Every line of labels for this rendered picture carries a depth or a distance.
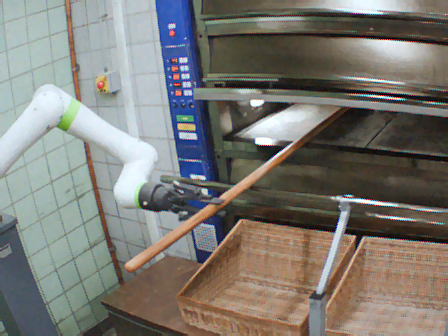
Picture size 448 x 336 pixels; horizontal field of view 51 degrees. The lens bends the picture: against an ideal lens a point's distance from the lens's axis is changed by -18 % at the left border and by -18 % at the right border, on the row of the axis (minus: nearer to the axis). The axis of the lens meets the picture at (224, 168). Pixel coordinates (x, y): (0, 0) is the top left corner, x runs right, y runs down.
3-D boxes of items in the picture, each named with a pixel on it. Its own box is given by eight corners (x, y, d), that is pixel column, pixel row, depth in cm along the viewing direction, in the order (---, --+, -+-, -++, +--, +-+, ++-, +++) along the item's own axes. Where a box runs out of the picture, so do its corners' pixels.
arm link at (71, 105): (25, 112, 159) (42, 80, 159) (26, 106, 171) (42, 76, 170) (65, 137, 168) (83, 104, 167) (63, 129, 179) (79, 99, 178)
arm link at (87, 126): (61, 135, 176) (70, 129, 167) (74, 107, 180) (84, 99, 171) (142, 183, 192) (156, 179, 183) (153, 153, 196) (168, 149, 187)
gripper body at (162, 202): (165, 181, 176) (188, 184, 171) (170, 205, 179) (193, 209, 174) (150, 190, 170) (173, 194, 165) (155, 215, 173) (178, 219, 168)
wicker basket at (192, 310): (247, 271, 243) (240, 217, 233) (356, 289, 210) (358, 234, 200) (180, 324, 207) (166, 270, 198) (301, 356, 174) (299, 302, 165)
